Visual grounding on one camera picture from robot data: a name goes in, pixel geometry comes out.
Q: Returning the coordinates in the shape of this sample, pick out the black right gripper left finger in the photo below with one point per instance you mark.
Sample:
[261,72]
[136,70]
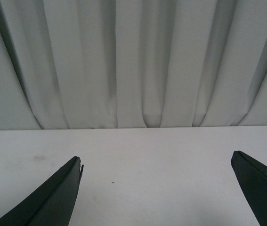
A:
[52,203]

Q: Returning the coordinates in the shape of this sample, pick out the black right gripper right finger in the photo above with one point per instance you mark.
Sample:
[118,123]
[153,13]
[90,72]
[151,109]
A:
[252,178]

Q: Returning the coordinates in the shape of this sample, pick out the white pleated curtain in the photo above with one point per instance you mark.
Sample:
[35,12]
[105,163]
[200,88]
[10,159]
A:
[97,64]

